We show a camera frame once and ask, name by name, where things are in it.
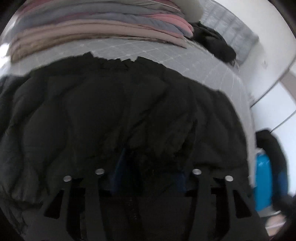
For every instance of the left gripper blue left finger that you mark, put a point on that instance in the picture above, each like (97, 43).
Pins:
(83, 209)

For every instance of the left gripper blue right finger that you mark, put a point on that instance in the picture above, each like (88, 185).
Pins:
(220, 206)

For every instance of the black puffer jacket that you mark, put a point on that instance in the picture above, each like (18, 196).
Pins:
(138, 118)

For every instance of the black clothing of operator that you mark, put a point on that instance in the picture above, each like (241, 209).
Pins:
(280, 199)

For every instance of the grey quilted bed mattress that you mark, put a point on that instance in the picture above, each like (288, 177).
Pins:
(193, 62)

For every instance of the black garment near headboard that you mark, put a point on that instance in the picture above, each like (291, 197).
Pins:
(212, 41)

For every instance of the grey padded headboard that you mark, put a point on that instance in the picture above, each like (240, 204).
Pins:
(234, 31)

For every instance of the beige folded blanket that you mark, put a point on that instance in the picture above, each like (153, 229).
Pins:
(32, 40)

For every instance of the pink folded blanket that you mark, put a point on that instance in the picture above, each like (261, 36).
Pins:
(171, 19)

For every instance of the grey-blue folded blanket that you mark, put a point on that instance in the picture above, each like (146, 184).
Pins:
(92, 14)

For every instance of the large grey pillow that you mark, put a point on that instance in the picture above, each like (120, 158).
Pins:
(192, 9)

